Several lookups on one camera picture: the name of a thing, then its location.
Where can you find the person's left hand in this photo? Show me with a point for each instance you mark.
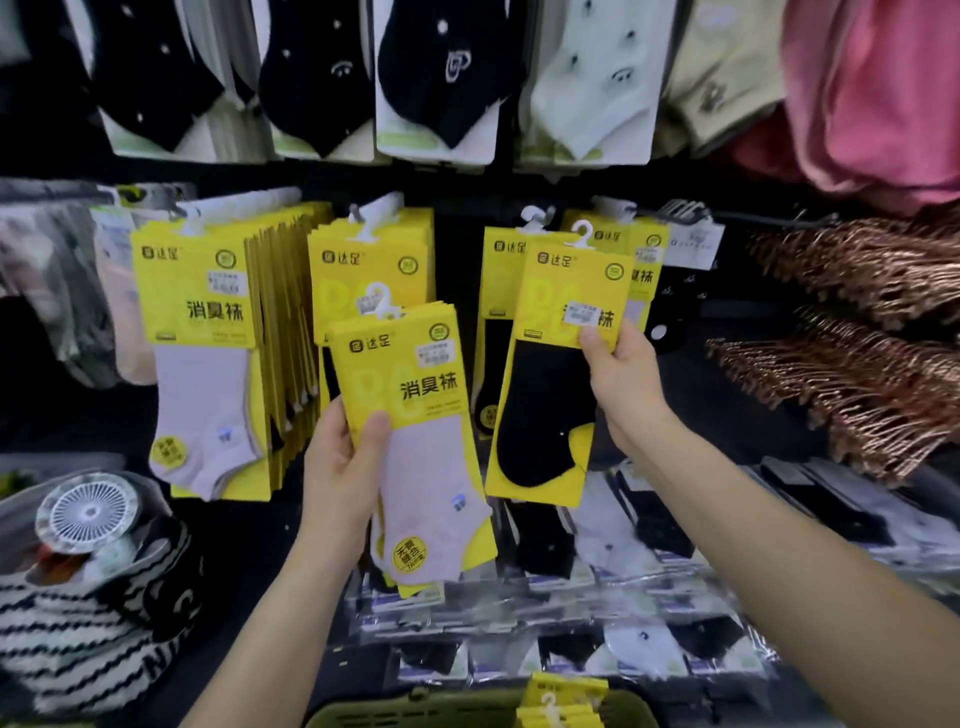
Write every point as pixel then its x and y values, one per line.
pixel 337 495

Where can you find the person's right hand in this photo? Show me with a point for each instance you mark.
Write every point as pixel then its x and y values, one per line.
pixel 630 390

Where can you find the yellow packet lilac sock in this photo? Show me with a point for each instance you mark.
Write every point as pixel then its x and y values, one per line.
pixel 431 487

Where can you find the green basket black rim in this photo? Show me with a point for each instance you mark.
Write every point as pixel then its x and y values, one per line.
pixel 420 712

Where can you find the bunch yellow sock packets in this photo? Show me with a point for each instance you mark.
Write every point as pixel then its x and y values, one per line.
pixel 195 300
pixel 375 255
pixel 649 255

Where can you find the person's left forearm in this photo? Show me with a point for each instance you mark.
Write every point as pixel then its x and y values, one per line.
pixel 270 645

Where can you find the person's right forearm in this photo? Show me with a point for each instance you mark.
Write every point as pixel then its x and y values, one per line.
pixel 810 570

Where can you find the row of clear bagged socks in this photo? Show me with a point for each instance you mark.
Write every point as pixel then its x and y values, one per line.
pixel 540 540

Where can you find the row black socks peach cuffs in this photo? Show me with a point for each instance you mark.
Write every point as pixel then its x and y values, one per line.
pixel 45 262

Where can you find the pink garments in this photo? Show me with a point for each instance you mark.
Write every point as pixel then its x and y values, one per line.
pixel 877 97

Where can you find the row black socks white cards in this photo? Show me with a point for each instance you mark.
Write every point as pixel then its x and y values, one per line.
pixel 315 75

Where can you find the clear price tag holder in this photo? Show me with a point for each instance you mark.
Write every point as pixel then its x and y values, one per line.
pixel 694 246

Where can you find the heap of copper hangers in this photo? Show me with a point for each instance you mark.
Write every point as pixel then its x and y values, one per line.
pixel 862 375

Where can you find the white handheld fan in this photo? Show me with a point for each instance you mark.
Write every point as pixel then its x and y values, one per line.
pixel 88 514

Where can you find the white plastic bin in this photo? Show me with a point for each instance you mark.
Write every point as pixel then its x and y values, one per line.
pixel 60 463

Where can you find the bunch of pastel sock packs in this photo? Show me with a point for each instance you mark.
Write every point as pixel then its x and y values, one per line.
pixel 124 315

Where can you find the black white zigzag tote bag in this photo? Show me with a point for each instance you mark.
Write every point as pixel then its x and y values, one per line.
pixel 75 645

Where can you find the cream dotted sock pack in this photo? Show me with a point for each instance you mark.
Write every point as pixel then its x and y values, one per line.
pixel 592 90

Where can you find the white tipped peg hook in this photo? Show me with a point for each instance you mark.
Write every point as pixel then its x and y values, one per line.
pixel 240 204

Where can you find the beige sock pack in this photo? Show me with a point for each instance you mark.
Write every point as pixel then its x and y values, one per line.
pixel 720 75

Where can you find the black dotted sock white card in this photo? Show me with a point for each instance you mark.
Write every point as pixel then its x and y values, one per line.
pixel 150 75

